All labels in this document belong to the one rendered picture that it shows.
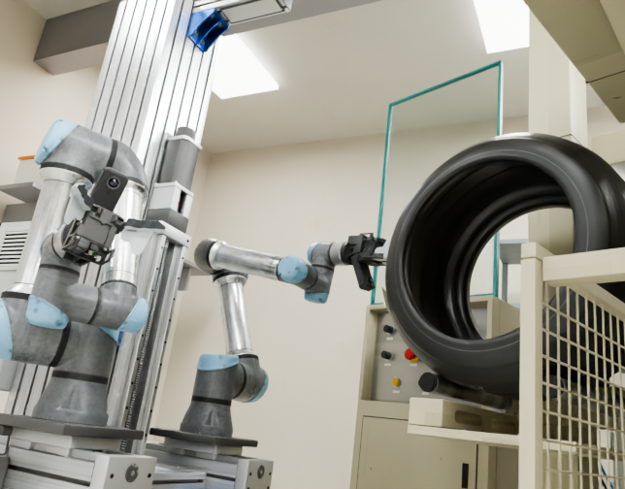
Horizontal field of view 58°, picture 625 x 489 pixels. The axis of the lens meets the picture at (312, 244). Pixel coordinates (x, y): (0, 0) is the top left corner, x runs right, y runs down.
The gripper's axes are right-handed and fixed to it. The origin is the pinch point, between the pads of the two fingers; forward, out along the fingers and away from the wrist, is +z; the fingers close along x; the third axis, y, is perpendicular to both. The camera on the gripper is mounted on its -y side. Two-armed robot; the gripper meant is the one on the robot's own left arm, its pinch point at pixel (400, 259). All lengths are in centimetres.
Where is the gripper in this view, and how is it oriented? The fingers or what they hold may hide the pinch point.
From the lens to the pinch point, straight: 157.4
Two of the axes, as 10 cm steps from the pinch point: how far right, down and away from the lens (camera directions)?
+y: 2.1, -9.5, 2.3
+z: 6.8, -0.2, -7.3
